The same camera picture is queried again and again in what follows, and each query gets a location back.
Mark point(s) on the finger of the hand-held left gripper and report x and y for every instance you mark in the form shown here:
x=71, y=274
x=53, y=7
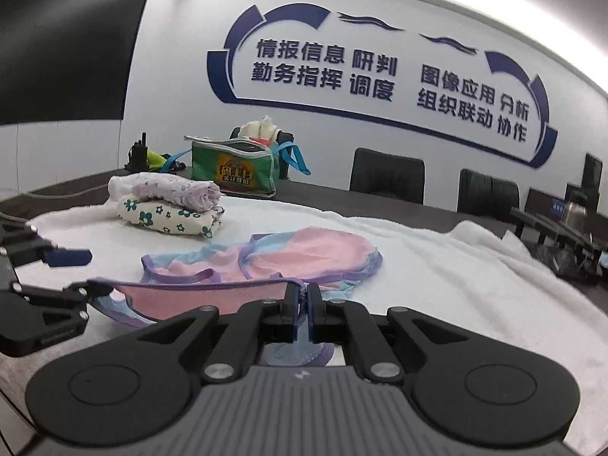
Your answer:
x=69, y=257
x=52, y=301

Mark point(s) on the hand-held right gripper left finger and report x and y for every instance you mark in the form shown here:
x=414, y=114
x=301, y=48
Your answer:
x=298, y=316

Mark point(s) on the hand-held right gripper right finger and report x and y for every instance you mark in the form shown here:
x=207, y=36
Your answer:
x=314, y=316

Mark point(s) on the pink mesh garment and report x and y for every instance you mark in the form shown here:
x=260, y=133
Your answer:
x=308, y=251

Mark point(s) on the cream green-flowered folded garment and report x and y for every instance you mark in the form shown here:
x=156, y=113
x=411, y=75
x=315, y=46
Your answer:
x=161, y=219

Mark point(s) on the pink floral folded garment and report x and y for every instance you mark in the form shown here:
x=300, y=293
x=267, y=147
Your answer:
x=166, y=191

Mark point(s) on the white towel blanket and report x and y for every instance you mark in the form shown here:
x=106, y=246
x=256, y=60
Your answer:
x=427, y=270

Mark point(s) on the black walkie-talkie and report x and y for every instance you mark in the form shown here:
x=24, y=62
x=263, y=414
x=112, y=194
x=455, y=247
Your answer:
x=138, y=154

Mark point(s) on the yellow-green item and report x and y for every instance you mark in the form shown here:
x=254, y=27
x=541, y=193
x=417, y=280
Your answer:
x=154, y=157

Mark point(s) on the green zip bag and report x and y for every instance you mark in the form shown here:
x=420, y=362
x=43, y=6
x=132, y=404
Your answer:
x=237, y=171

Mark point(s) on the cream cloth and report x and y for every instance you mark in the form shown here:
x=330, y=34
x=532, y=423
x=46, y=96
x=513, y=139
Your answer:
x=259, y=130

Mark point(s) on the black desk rack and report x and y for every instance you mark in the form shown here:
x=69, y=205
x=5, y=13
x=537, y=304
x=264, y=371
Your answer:
x=565, y=237

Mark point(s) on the blue name plate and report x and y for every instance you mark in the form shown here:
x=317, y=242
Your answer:
x=558, y=207

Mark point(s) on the glass kettle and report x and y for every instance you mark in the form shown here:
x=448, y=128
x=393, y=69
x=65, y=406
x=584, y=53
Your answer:
x=577, y=211

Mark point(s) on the tall black speaker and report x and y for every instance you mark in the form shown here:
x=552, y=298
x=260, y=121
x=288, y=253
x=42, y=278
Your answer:
x=593, y=171

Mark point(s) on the black wall screen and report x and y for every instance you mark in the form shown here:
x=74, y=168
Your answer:
x=61, y=42

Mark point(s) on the blue wall lettering sign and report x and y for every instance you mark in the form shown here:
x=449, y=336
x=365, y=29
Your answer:
x=218, y=71

